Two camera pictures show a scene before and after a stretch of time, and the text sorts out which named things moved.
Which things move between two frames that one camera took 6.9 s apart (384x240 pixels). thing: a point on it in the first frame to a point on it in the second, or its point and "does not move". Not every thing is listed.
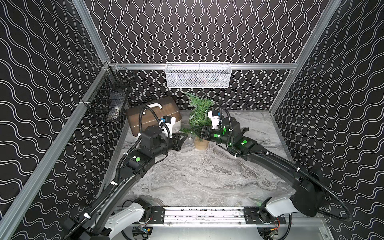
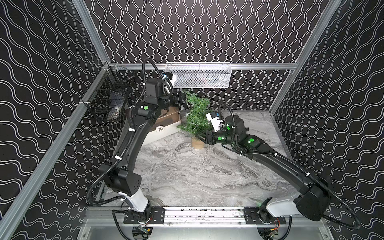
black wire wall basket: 108,96 does not move
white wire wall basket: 198,75 does not move
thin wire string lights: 194,117 to 186,114
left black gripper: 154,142 to 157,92
